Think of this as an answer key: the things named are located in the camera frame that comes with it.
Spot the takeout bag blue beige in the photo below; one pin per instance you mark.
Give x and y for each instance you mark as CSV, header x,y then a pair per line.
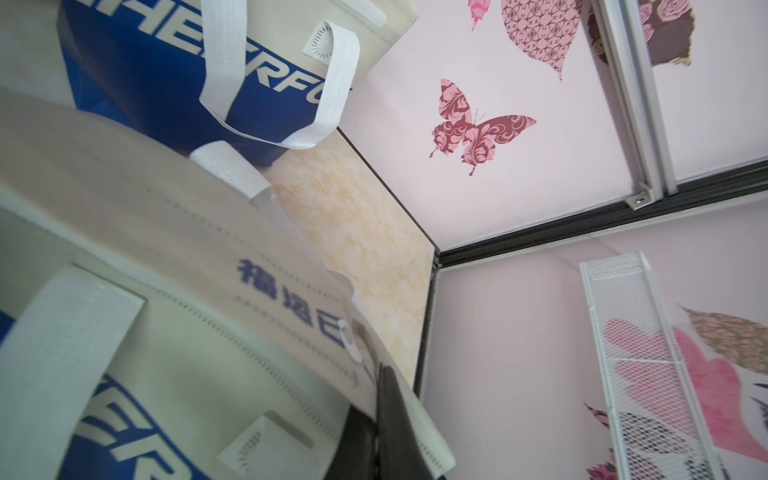
x,y
160,320
265,77

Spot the aluminium rail back wall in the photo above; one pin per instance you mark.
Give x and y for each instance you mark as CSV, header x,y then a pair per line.
x,y
629,62

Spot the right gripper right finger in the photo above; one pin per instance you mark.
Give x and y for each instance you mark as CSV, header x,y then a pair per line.
x,y
399,456

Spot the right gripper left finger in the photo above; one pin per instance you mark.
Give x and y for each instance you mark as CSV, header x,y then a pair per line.
x,y
356,455

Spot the white wire shelf basket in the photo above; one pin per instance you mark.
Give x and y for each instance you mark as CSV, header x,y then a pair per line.
x,y
657,427

